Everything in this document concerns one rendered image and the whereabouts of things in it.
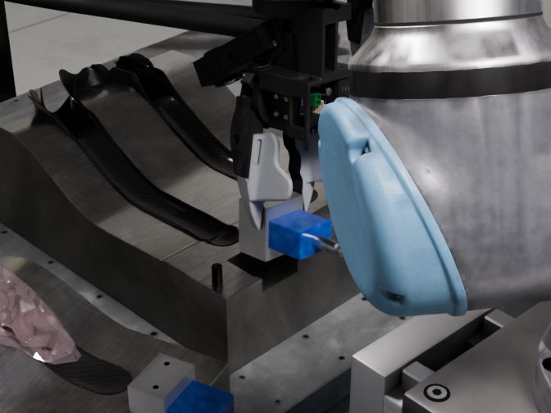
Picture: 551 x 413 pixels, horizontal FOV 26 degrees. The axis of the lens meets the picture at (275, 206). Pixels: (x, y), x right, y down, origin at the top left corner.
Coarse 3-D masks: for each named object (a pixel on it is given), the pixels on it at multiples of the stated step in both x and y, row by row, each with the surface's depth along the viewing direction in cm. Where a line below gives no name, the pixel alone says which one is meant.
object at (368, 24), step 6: (366, 12) 129; (372, 12) 129; (366, 18) 129; (372, 18) 129; (366, 24) 130; (372, 24) 129; (366, 30) 130; (366, 36) 130; (360, 42) 130; (354, 48) 131
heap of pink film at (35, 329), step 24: (0, 264) 108; (0, 288) 106; (24, 288) 106; (0, 312) 104; (24, 312) 104; (48, 312) 106; (0, 336) 103; (24, 336) 104; (48, 336) 104; (48, 360) 104; (72, 360) 105
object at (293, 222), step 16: (240, 208) 111; (272, 208) 109; (288, 208) 110; (240, 224) 111; (272, 224) 109; (288, 224) 108; (304, 224) 108; (320, 224) 108; (240, 240) 112; (256, 240) 110; (272, 240) 109; (288, 240) 108; (304, 240) 107; (320, 240) 107; (256, 256) 111; (272, 256) 111; (304, 256) 108
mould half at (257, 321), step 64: (192, 64) 139; (0, 128) 126; (128, 128) 130; (0, 192) 132; (64, 192) 122; (192, 192) 125; (320, 192) 123; (64, 256) 127; (128, 256) 117; (192, 256) 113; (320, 256) 116; (192, 320) 113; (256, 320) 112
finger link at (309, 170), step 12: (288, 144) 110; (300, 144) 110; (312, 144) 110; (300, 156) 110; (312, 156) 110; (288, 168) 112; (300, 168) 111; (312, 168) 111; (300, 180) 112; (312, 180) 112; (300, 192) 112; (312, 192) 113
